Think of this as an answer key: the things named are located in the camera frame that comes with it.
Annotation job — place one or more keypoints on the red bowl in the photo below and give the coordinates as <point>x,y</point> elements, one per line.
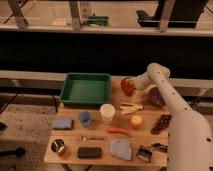
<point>127,86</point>

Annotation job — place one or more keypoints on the dark grape bunch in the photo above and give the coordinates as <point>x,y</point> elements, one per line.
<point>161,124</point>

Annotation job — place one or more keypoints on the metal fork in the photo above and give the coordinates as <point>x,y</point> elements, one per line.
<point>86,138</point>

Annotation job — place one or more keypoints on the dark brown block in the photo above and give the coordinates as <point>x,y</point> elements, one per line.
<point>89,152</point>

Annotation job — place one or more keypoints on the green object in background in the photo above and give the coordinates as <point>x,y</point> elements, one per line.
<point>97,20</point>

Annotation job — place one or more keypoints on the black handled tool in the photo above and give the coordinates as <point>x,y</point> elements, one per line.
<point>159,147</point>

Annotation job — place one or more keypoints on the orange carrot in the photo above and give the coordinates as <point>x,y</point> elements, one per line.
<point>117,130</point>

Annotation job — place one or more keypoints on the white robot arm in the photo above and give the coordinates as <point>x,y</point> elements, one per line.
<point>190,138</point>

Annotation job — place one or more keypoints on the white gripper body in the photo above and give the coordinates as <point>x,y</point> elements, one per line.
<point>138,83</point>

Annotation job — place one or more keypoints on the white plastic cup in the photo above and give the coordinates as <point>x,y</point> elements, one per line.
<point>107,112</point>

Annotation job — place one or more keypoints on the metal cup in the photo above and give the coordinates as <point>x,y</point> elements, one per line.
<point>58,146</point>

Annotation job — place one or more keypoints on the black background machine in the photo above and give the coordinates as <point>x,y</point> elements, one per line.
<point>185,14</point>

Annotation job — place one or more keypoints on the purple bowl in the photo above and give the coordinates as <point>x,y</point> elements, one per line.
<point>155,97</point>

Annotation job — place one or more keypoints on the green plastic tray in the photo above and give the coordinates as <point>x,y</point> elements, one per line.
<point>86,90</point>

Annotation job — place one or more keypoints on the yellow banana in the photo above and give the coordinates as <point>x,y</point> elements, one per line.
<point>129,109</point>

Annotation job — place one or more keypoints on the blue plastic cup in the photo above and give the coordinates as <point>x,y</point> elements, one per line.
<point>85,118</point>

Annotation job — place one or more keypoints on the orange fruit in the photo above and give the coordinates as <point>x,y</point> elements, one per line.
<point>136,121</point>

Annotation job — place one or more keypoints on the blue sponge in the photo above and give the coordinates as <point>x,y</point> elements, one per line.
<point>62,124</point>

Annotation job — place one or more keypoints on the blue folded cloth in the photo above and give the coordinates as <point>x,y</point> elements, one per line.
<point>121,148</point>

